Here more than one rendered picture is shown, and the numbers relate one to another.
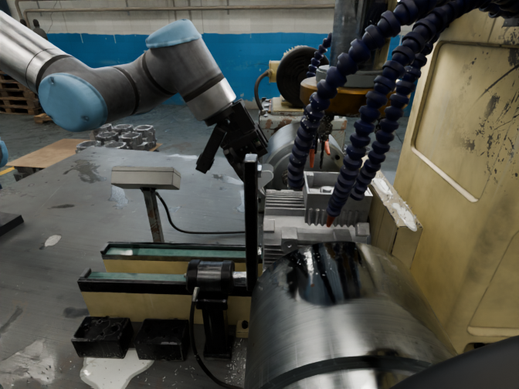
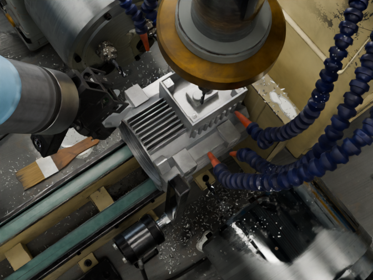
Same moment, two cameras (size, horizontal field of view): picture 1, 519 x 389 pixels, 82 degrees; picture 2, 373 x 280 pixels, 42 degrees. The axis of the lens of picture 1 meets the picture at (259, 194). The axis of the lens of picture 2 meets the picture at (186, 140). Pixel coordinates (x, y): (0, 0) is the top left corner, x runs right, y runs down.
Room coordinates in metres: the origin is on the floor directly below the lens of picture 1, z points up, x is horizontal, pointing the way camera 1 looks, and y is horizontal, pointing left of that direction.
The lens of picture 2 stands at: (0.30, 0.14, 1.90)
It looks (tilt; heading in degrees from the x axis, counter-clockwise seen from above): 71 degrees down; 311
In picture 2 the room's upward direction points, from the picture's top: 11 degrees clockwise
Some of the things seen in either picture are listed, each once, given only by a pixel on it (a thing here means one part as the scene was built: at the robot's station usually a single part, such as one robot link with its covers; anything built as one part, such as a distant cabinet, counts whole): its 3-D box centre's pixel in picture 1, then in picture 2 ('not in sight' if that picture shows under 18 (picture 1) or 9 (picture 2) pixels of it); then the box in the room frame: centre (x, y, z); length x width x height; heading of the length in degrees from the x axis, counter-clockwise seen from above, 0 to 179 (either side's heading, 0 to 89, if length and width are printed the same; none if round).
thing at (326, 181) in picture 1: (333, 197); (201, 94); (0.54, -0.15, 1.11); 0.12 x 0.11 x 0.07; 87
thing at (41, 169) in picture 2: not in sight; (59, 159); (0.70, 0.11, 0.80); 0.21 x 0.05 x 0.01; 84
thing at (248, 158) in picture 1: (250, 229); (174, 203); (0.41, 0.01, 1.12); 0.04 x 0.03 x 0.26; 88
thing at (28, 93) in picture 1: (21, 86); not in sight; (6.20, 4.69, 0.45); 1.26 x 0.86 x 0.89; 78
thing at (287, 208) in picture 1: (309, 235); (180, 124); (0.54, -0.11, 1.02); 0.20 x 0.19 x 0.19; 87
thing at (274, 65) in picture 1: (289, 106); not in sight; (1.17, -0.11, 1.16); 0.33 x 0.26 x 0.42; 178
